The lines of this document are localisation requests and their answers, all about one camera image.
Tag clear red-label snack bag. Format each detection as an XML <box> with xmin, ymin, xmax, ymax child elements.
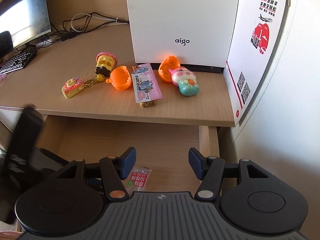
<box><xmin>123</xmin><ymin>166</ymin><xmax>152</xmax><ymax>197</ymax></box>

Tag pink Volcano snack packet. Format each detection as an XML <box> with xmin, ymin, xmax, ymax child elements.
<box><xmin>131</xmin><ymin>63</ymin><xmax>163</xmax><ymax>107</ymax></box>

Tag yellow pink camera keychain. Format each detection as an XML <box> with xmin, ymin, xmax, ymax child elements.
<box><xmin>61</xmin><ymin>75</ymin><xmax>98</xmax><ymax>99</ymax></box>

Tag pink cat teal toy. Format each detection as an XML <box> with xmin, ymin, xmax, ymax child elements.
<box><xmin>169</xmin><ymin>67</ymin><xmax>200</xmax><ymax>96</ymax></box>

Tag orange capsule half cup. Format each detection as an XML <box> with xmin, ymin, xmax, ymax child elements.
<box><xmin>105</xmin><ymin>66</ymin><xmax>132</xmax><ymax>90</ymax></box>

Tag yellow pink cupcake toy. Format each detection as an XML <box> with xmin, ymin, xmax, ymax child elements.
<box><xmin>95</xmin><ymin>52</ymin><xmax>118</xmax><ymax>81</ymax></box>

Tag orange capsule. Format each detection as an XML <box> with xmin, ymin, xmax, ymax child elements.
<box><xmin>158</xmin><ymin>55</ymin><xmax>180</xmax><ymax>82</ymax></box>

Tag wooden drawer box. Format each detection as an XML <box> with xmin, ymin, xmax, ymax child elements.
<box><xmin>35</xmin><ymin>114</ymin><xmax>221</xmax><ymax>198</ymax></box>

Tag white narrow drawer front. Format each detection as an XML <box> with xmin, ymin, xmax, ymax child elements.
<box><xmin>0</xmin><ymin>106</ymin><xmax>26</xmax><ymax>153</ymax></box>

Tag pink item at desk edge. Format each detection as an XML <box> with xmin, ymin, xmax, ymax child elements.
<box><xmin>0</xmin><ymin>74</ymin><xmax>6</xmax><ymax>81</ymax></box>

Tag black keyboard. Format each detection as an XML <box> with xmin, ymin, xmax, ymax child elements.
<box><xmin>0</xmin><ymin>47</ymin><xmax>37</xmax><ymax>75</ymax></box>

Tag black speaker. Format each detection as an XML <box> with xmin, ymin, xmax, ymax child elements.
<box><xmin>0</xmin><ymin>31</ymin><xmax>14</xmax><ymax>58</ymax></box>

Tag white aigo computer case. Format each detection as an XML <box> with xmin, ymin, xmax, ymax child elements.
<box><xmin>126</xmin><ymin>0</ymin><xmax>239</xmax><ymax>71</ymax></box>

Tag black computer monitor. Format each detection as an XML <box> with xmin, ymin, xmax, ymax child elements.
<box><xmin>1</xmin><ymin>0</ymin><xmax>52</xmax><ymax>48</ymax></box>

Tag white red courier envelope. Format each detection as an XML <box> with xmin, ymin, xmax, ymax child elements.
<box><xmin>223</xmin><ymin>0</ymin><xmax>287</xmax><ymax>124</ymax></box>

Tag black tangled cables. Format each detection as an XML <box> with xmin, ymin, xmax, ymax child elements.
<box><xmin>15</xmin><ymin>11</ymin><xmax>130</xmax><ymax>53</ymax></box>

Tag white cable bundle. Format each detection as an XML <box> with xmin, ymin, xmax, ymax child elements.
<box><xmin>70</xmin><ymin>12</ymin><xmax>119</xmax><ymax>33</ymax></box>

